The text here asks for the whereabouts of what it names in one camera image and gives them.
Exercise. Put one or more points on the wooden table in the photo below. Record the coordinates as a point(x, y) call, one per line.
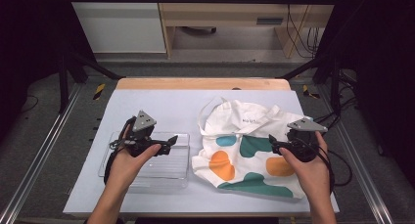
point(202, 83)

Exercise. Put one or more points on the white table mat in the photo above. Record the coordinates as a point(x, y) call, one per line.
point(182, 110)

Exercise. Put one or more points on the dark curtain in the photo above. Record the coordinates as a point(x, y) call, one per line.
point(29, 38)
point(381, 70)

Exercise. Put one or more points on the person's right hand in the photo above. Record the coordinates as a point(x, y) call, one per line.
point(311, 175)

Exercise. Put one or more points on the clear plastic tray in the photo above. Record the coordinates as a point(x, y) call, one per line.
point(169, 167)

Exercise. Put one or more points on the white tote bag coloured blobs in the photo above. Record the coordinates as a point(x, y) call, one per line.
point(248, 158)

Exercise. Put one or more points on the aluminium rail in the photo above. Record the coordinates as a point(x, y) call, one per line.
point(359, 162)
point(39, 152)

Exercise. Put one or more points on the white cabinet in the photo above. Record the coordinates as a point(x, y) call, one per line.
point(120, 25)

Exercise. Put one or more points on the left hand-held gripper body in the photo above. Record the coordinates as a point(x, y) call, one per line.
point(142, 129)

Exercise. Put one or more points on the person's left hand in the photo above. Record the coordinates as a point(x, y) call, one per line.
point(130, 167)

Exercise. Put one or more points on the black metal stand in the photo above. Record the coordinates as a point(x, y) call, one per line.
point(65, 83)
point(334, 87)

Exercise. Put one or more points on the light wooden desk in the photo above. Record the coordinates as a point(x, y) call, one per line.
point(228, 12)

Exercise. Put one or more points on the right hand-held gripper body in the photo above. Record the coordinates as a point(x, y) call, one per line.
point(305, 137)

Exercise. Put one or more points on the yellow black tape strip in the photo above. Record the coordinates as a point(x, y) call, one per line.
point(99, 91)
point(308, 93)

